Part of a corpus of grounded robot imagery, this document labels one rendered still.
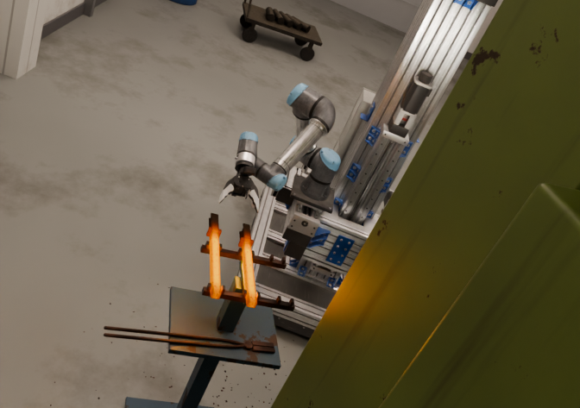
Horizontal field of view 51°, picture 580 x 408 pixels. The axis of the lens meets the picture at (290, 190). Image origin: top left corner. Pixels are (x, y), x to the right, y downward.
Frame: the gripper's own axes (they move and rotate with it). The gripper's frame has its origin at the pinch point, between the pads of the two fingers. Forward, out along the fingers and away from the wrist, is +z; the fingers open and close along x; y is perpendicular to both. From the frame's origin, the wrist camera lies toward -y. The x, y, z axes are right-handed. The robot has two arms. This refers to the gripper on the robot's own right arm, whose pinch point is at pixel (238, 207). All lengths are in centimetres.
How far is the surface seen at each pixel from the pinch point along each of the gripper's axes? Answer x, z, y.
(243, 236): -3.6, 11.0, 0.9
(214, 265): 6.8, 29.4, -9.6
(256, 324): -16.8, 36.4, 18.3
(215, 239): 7.2, 16.9, -3.6
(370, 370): -28, 70, -58
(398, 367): -30, 71, -69
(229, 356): -6, 53, 10
